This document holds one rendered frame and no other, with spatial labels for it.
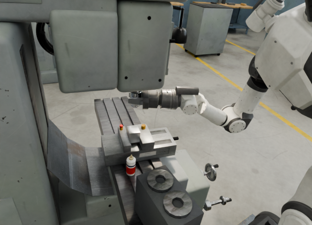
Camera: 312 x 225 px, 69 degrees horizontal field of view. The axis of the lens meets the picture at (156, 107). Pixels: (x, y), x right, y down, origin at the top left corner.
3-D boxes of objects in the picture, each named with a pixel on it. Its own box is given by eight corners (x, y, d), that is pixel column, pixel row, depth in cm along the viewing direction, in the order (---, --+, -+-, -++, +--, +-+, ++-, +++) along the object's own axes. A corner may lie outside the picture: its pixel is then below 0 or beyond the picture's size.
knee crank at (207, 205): (227, 196, 151) (230, 190, 148) (233, 204, 146) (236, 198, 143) (199, 205, 143) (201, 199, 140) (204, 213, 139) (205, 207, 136)
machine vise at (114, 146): (165, 136, 127) (167, 120, 121) (175, 155, 115) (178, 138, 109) (101, 145, 116) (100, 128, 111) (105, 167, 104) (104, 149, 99)
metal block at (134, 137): (136, 134, 114) (137, 124, 111) (139, 142, 109) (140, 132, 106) (126, 135, 112) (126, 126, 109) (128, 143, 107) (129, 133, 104)
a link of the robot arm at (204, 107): (176, 93, 104) (198, 105, 110) (178, 106, 97) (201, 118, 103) (185, 83, 100) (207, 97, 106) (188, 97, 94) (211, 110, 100)
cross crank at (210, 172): (209, 170, 157) (213, 157, 151) (218, 183, 148) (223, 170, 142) (189, 175, 152) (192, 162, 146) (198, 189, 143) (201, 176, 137)
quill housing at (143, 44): (148, 70, 105) (154, -7, 88) (165, 91, 89) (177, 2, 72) (107, 73, 98) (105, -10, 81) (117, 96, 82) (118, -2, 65)
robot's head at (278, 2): (269, 26, 79) (262, 11, 82) (290, 5, 72) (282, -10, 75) (256, 22, 76) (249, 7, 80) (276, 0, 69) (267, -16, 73)
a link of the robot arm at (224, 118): (197, 109, 109) (224, 124, 117) (203, 122, 101) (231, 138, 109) (212, 93, 105) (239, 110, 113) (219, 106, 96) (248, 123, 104)
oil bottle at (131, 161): (133, 168, 105) (134, 150, 99) (136, 175, 102) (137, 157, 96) (125, 170, 104) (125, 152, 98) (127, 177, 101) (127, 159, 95)
